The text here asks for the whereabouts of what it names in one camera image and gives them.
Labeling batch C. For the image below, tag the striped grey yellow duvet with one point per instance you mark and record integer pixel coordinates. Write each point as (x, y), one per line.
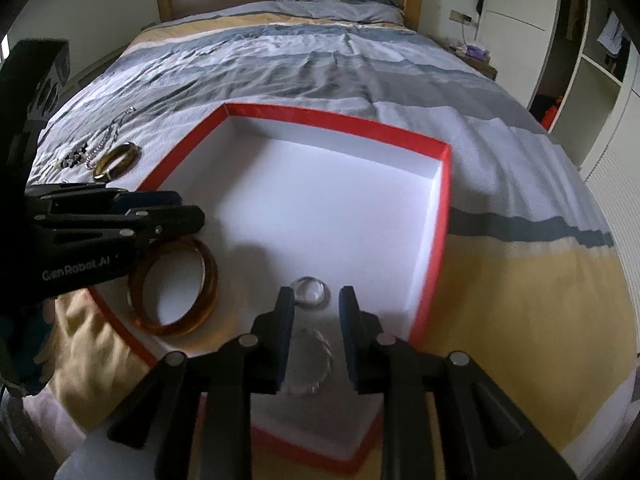
(350, 70)

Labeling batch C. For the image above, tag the hanging striped clothes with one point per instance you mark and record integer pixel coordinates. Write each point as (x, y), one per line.
(614, 35)

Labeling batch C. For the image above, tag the orange bag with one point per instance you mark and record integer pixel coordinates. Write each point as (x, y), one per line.
(551, 110)

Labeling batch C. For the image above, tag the grey striped pillow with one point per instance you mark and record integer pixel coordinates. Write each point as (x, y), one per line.
(345, 7)

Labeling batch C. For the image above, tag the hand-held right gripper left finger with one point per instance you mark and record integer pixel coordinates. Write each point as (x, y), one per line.
(284, 345)

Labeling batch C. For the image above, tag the amber translucent bangle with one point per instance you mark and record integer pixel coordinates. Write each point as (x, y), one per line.
(207, 285)

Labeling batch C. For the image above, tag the wooden nightstand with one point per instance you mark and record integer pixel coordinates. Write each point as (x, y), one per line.
(482, 62)

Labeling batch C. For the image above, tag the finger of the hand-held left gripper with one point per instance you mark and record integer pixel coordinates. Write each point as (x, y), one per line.
(175, 222)
(150, 200)

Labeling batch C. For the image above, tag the wall socket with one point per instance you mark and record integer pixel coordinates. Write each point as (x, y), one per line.
(460, 17)

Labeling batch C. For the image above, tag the clear glass bangle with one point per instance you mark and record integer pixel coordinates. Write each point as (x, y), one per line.
(311, 294)

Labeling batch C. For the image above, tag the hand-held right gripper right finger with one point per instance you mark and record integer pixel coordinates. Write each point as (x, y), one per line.
(350, 345)

